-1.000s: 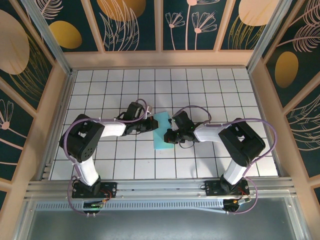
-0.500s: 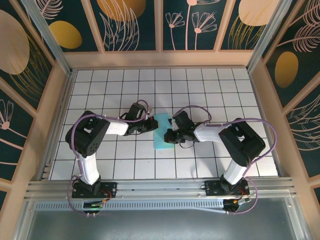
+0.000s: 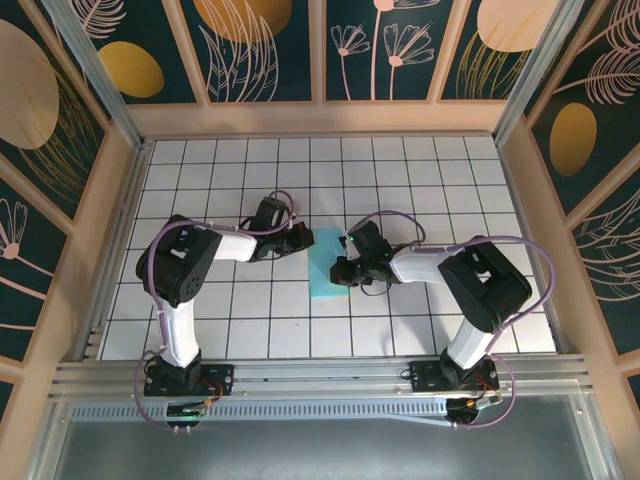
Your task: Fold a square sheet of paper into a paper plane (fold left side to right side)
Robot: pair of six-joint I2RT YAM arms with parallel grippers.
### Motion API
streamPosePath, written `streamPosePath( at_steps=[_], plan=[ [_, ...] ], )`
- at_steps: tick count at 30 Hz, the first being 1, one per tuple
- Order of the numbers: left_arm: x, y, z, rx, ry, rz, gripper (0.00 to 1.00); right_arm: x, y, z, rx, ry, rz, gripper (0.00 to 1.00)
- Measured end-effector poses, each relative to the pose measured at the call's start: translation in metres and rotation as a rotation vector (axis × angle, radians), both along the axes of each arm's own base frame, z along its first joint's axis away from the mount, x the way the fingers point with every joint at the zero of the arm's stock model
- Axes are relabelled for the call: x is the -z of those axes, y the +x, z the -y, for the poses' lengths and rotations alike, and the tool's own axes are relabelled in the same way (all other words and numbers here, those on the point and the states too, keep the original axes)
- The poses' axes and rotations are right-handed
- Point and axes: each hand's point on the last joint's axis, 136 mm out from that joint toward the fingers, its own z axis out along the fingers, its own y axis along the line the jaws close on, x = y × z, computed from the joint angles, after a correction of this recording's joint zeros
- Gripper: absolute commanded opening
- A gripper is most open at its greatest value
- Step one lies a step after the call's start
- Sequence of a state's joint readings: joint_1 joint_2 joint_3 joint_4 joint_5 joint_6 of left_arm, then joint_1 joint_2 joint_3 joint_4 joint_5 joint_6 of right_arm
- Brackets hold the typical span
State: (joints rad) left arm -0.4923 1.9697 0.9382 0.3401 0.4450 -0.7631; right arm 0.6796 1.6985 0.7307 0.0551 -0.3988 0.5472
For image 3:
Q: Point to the light blue paper sheet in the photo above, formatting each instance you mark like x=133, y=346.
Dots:
x=320, y=270

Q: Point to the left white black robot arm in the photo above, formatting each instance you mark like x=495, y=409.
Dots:
x=180, y=330

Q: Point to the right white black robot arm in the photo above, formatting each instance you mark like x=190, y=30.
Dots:
x=480, y=280

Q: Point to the grey metal sheet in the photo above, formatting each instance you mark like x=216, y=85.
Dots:
x=320, y=455

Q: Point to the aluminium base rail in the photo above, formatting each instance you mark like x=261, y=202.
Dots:
x=320, y=375

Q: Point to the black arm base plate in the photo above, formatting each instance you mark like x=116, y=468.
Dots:
x=425, y=377
x=220, y=380

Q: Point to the aluminium side rail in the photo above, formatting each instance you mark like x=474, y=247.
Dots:
x=112, y=250
x=536, y=250

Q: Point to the aluminium corner post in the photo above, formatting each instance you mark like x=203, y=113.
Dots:
x=95, y=72
x=537, y=70

